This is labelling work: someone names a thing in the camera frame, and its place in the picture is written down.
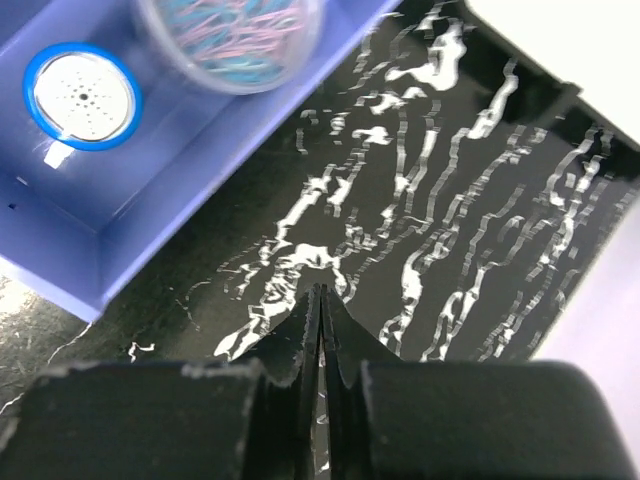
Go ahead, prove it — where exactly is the black marble pattern mat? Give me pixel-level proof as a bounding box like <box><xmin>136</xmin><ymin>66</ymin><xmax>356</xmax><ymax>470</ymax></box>
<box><xmin>1</xmin><ymin>1</ymin><xmax>639</xmax><ymax>418</ymax></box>

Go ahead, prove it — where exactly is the blue and grey bottle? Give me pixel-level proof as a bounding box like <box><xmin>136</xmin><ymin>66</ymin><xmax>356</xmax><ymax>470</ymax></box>
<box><xmin>22</xmin><ymin>42</ymin><xmax>144</xmax><ymax>152</ymax></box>

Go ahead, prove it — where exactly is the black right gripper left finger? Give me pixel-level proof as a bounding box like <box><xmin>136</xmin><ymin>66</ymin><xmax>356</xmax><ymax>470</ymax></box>
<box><xmin>1</xmin><ymin>288</ymin><xmax>320</xmax><ymax>479</ymax></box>

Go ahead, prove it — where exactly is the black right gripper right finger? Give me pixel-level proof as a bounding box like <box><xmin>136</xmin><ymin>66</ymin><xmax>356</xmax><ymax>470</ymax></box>
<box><xmin>320</xmin><ymin>288</ymin><xmax>635</xmax><ymax>479</ymax></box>

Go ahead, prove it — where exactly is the white dry-erase board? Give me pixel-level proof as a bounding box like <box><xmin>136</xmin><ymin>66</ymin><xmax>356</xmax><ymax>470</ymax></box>
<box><xmin>463</xmin><ymin>1</ymin><xmax>639</xmax><ymax>152</ymax></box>

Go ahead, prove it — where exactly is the clear jar of bands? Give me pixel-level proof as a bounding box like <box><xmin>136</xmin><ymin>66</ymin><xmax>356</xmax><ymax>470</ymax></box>
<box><xmin>136</xmin><ymin>0</ymin><xmax>326</xmax><ymax>95</ymax></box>

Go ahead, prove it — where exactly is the purple drawer bin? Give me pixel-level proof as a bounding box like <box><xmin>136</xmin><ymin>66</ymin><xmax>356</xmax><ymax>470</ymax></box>
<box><xmin>1</xmin><ymin>1</ymin><xmax>393</xmax><ymax>322</ymax></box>

